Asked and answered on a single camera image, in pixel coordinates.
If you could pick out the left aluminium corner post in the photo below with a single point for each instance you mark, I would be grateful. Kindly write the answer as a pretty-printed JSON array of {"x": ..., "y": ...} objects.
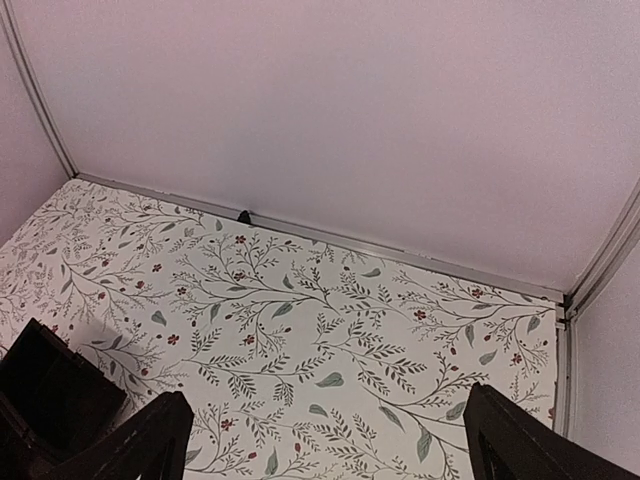
[{"x": 33, "y": 90}]

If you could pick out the right aluminium corner post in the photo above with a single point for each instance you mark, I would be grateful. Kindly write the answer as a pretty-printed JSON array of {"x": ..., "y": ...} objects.
[{"x": 618, "y": 244}]

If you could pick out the aluminium corner post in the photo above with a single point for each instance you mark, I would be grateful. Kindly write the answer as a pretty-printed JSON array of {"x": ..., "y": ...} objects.
[
  {"x": 33, "y": 90},
  {"x": 618, "y": 244}
]

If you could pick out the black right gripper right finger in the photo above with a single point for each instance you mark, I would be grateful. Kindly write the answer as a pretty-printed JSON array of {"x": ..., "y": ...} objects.
[{"x": 506, "y": 442}]

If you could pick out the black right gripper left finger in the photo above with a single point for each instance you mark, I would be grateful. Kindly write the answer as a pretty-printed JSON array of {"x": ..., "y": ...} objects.
[{"x": 152, "y": 444}]

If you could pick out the small black wall clip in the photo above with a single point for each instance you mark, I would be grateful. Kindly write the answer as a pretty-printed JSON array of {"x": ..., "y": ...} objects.
[{"x": 244, "y": 218}]

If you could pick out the black three-compartment bin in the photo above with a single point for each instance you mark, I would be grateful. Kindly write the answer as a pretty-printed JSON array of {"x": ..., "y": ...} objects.
[{"x": 54, "y": 400}]

